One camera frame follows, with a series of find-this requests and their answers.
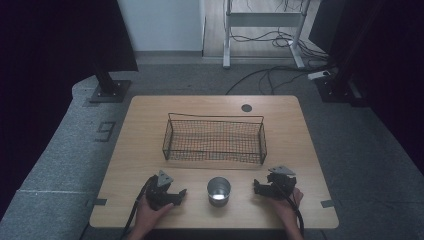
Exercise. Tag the dark curtain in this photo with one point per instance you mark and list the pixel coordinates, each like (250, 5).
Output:
(50, 50)
(383, 50)

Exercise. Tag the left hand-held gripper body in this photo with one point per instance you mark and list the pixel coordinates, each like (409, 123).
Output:
(157, 195)

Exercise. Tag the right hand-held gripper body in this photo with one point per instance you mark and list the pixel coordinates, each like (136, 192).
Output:
(281, 185)

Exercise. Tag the grey tape piece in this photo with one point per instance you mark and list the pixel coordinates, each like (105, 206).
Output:
(100, 201)
(327, 203)

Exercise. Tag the white power strip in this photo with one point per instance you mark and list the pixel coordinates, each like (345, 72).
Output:
(318, 75)

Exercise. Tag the person's right hand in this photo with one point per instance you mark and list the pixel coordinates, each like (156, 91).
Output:
(283, 208)

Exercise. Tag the person's left hand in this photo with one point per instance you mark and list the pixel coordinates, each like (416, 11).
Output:
(148, 215)

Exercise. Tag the dark round table grommet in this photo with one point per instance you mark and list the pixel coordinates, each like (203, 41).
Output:
(246, 108)

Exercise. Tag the metal cup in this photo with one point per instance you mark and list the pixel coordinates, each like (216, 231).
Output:
(218, 194)

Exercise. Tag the black stand with base plate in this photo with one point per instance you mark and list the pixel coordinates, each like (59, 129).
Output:
(336, 90)
(109, 90)

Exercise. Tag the white desk frame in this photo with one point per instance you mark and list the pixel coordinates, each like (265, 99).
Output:
(263, 19)

